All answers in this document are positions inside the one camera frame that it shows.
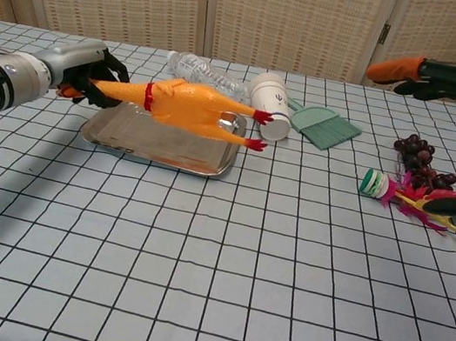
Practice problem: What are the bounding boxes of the clear plastic water bottle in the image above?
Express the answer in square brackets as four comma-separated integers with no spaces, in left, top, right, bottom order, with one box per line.
[162,48,257,107]

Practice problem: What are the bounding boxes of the stainless steel tray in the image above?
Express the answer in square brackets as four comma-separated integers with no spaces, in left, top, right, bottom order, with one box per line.
[76,86,250,184]

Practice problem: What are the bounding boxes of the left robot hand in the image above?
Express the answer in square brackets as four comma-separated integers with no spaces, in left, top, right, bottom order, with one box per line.
[28,30,137,114]

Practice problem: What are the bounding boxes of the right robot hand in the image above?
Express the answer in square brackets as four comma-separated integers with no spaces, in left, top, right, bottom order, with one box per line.
[344,28,456,218]

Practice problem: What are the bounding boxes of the orange rubber chicken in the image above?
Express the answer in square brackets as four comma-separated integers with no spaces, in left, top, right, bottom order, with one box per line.
[54,57,278,155]

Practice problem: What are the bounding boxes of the small green brush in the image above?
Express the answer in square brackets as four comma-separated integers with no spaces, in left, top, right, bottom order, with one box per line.
[278,96,367,158]

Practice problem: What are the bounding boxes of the blue checked tablecloth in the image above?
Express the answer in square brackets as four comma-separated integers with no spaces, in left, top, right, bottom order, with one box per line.
[0,20,456,341]

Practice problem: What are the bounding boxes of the white paper cup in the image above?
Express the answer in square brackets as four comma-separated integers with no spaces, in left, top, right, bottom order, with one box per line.
[240,68,302,145]

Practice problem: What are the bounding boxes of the colourful feather shuttlecock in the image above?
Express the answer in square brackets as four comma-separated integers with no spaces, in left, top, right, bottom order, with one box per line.
[353,161,456,243]

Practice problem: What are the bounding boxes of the dark purple grape bunch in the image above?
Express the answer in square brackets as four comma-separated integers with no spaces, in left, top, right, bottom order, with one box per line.
[386,130,456,197]

